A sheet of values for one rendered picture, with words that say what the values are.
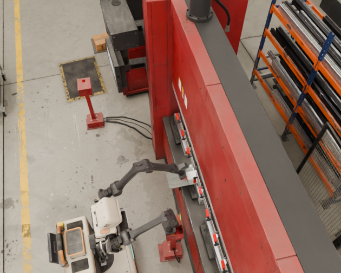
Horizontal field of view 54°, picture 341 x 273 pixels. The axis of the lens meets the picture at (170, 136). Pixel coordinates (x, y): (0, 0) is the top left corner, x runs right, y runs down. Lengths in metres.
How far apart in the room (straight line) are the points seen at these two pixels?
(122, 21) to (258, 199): 2.10
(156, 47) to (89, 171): 2.08
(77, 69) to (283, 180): 4.49
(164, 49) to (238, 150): 1.52
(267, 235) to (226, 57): 1.19
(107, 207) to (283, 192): 1.41
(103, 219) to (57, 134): 2.48
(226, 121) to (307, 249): 0.77
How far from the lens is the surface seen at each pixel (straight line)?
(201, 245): 3.05
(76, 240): 3.12
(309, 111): 4.23
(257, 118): 1.95
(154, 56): 3.08
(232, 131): 1.86
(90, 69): 5.67
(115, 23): 3.17
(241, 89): 2.08
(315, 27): 4.23
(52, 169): 4.61
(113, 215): 2.64
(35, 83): 5.70
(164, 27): 2.92
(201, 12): 2.51
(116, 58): 3.34
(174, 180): 3.14
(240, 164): 1.75
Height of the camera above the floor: 3.77
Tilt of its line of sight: 54 degrees down
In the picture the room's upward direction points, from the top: straight up
